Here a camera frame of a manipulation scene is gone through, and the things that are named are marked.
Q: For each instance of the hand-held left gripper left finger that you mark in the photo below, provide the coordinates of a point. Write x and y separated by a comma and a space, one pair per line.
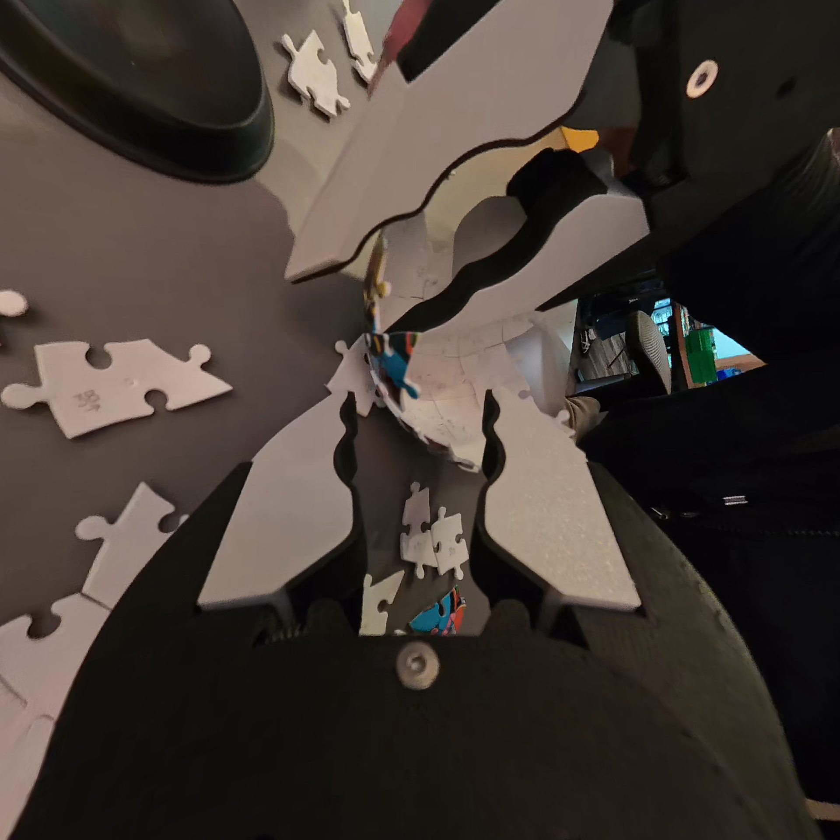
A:
282, 525

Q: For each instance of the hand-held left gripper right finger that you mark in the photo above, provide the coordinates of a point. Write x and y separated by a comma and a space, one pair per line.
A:
558, 525

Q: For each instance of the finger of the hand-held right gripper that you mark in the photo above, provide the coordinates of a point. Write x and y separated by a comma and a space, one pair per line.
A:
426, 131
577, 216

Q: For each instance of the partly built puzzle ball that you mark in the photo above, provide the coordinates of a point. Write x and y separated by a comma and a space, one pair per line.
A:
459, 387

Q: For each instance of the colourful puzzle piece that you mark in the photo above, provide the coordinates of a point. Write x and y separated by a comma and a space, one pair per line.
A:
438, 613

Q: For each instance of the black dome ball stand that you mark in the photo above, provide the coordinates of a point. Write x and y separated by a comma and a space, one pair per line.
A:
131, 79

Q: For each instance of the person's beige trousers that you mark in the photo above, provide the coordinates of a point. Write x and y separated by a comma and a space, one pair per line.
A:
584, 417

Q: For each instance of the grey mesh chair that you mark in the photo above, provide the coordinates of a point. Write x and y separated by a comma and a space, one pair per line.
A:
646, 348

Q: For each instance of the green crate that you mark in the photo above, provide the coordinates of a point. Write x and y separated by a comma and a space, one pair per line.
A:
699, 354

